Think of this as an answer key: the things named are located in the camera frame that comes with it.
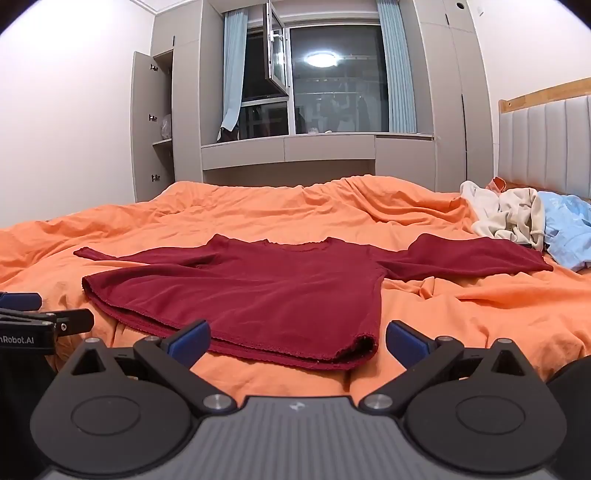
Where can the cream garment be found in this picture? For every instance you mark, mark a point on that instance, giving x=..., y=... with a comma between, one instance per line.
x=512, y=212

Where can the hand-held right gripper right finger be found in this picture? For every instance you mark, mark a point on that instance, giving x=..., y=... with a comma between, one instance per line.
x=405, y=344

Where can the dark bag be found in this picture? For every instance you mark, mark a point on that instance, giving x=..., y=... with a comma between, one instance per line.
x=228, y=134

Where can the clear plastic bag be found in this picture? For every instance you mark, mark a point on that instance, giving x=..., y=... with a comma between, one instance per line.
x=166, y=125

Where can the tall grey closed wardrobe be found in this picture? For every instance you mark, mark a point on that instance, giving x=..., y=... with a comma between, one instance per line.
x=443, y=92

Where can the light blue garment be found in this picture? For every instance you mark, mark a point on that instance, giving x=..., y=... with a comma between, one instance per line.
x=565, y=230

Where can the window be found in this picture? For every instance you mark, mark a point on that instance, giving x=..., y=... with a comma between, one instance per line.
x=337, y=92

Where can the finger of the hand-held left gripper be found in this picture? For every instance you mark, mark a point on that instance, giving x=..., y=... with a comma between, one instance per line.
x=74, y=321
x=18, y=301

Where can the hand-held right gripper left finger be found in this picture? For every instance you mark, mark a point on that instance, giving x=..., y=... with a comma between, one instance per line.
x=190, y=342

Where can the grey padded wooden headboard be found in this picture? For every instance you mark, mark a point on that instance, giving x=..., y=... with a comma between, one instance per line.
x=545, y=138

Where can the grey wardrobe door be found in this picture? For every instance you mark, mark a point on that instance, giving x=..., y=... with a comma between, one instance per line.
x=144, y=129

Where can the open window sash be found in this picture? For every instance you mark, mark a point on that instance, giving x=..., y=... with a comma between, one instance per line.
x=277, y=55

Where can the grey wardrobe with shelves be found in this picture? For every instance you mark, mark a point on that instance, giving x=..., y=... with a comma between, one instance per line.
x=189, y=115

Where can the small orange garment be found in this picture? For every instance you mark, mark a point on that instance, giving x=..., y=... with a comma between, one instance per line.
x=497, y=184

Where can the grey window bench with drawers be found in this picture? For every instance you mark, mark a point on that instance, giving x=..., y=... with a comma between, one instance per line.
x=323, y=147

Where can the orange blanket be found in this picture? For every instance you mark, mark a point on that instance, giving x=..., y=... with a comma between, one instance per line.
x=277, y=207

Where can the dark red long-sleeved shirt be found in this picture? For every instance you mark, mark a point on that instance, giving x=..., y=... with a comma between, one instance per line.
x=258, y=295

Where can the light blue curtain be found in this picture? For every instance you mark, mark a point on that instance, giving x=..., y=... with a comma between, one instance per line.
x=397, y=69
x=233, y=69

